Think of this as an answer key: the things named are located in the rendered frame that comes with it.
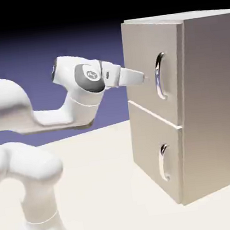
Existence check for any grey cabinet door with long handle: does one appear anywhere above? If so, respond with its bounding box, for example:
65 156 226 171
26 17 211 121
118 15 196 134

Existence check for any long curved silver handle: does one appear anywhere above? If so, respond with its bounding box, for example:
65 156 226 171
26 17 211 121
151 51 170 101

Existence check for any short curved silver handle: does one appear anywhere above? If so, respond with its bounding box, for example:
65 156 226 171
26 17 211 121
156 143 173 183

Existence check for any grey cabinet door with short handle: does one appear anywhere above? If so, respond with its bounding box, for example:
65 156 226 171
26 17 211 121
126 94 192 210

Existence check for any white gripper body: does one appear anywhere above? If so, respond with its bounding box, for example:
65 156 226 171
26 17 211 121
118 64 146 88

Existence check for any grey painted cabinet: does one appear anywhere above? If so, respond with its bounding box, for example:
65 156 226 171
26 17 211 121
117 7 230 211

